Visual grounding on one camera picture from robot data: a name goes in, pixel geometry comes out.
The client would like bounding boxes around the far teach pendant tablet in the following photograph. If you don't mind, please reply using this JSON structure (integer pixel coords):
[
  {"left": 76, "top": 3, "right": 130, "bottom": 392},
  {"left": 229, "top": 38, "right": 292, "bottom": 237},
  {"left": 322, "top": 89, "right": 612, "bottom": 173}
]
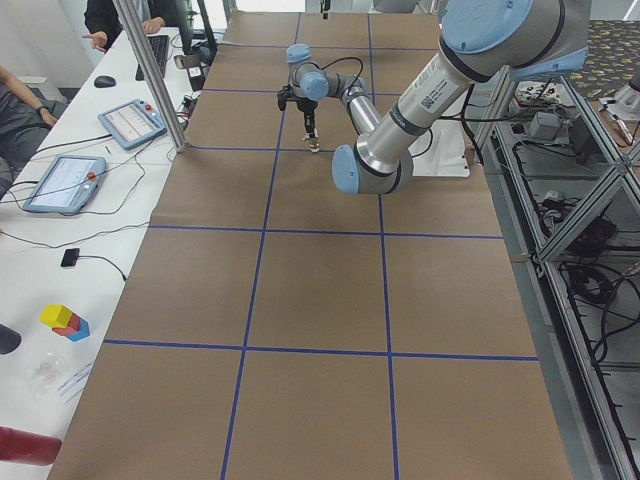
[{"left": 97, "top": 99, "right": 166, "bottom": 150}]

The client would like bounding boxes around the yellow block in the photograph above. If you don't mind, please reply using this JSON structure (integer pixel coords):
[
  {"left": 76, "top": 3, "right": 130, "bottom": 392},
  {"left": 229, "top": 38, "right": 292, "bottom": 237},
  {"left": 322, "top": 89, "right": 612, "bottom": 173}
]
[{"left": 40, "top": 304, "right": 73, "bottom": 328}]

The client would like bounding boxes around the near teach pendant tablet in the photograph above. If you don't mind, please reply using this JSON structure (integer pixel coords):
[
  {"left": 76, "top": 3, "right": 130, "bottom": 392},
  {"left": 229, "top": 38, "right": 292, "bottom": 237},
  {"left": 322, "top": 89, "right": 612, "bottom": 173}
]
[{"left": 23, "top": 155, "right": 107, "bottom": 214}]

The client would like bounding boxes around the small black device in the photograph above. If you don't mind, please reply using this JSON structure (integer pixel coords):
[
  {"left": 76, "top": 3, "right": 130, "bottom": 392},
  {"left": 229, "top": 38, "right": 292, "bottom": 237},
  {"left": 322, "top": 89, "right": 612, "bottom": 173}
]
[{"left": 60, "top": 248, "right": 80, "bottom": 268}]

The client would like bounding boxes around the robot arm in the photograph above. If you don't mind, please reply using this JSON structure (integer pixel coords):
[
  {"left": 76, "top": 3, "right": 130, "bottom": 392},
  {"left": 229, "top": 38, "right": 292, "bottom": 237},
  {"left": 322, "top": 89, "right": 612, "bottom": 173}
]
[{"left": 277, "top": 0, "right": 591, "bottom": 194}]

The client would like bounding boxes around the seated person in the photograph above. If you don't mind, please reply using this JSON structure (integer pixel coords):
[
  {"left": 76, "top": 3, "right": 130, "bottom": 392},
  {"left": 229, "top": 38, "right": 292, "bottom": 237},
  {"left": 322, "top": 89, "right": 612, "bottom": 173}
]
[{"left": 0, "top": 67, "right": 66, "bottom": 197}]

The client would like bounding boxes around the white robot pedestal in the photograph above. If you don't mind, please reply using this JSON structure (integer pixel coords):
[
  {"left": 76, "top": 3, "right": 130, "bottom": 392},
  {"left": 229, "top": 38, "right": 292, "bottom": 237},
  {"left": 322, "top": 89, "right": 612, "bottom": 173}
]
[{"left": 409, "top": 121, "right": 470, "bottom": 178}]

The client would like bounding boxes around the clear plastic bag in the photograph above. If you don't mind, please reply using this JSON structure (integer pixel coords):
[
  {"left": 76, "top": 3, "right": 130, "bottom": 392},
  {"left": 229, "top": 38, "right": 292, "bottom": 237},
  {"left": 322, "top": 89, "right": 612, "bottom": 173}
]
[{"left": 26, "top": 352, "right": 68, "bottom": 398}]

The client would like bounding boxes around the standing person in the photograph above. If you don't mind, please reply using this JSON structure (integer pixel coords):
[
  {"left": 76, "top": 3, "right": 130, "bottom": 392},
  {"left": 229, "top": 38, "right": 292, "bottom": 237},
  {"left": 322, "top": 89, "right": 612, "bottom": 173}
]
[{"left": 83, "top": 0, "right": 171, "bottom": 53}]

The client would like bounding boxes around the black keyboard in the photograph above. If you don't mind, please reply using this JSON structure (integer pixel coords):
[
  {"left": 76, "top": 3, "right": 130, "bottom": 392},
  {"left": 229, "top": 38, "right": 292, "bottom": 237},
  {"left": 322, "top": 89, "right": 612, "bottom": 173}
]
[{"left": 147, "top": 35, "right": 170, "bottom": 77}]

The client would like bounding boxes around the black computer mouse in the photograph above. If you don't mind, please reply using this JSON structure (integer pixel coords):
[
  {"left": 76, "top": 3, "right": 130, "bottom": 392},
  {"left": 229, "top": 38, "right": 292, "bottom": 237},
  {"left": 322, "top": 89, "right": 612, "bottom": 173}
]
[{"left": 94, "top": 75, "right": 117, "bottom": 88}]

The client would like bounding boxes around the red cylinder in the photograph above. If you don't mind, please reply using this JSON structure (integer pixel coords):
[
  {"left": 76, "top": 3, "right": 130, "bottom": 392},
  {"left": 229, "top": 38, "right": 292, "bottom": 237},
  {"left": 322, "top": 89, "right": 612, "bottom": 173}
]
[{"left": 1, "top": 426, "right": 62, "bottom": 466}]

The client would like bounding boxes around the aluminium frame post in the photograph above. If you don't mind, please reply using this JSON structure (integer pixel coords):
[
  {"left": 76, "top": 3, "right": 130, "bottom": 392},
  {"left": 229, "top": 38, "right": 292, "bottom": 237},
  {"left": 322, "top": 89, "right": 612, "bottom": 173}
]
[{"left": 113, "top": 0, "right": 187, "bottom": 153}]

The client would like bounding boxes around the blue block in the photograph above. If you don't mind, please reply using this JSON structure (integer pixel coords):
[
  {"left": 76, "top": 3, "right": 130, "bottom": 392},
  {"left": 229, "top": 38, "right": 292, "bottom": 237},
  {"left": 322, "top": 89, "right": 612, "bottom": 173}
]
[{"left": 65, "top": 319, "right": 90, "bottom": 342}]

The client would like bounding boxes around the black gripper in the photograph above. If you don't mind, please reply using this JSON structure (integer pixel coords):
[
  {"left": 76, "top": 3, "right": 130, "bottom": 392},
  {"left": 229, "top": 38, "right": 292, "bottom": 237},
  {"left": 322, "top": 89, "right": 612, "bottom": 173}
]
[{"left": 295, "top": 97, "right": 318, "bottom": 142}]

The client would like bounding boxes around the red block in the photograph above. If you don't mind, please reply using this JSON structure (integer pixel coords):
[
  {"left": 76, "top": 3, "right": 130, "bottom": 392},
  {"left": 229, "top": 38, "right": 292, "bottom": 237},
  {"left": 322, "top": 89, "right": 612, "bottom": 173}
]
[{"left": 53, "top": 313, "right": 81, "bottom": 337}]

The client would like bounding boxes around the teach pendant tablet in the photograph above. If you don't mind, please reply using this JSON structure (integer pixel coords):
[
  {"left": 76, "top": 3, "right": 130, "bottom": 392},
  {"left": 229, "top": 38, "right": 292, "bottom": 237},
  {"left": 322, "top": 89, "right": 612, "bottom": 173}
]
[
  {"left": 23, "top": 155, "right": 107, "bottom": 214},
  {"left": 97, "top": 99, "right": 166, "bottom": 150}
]

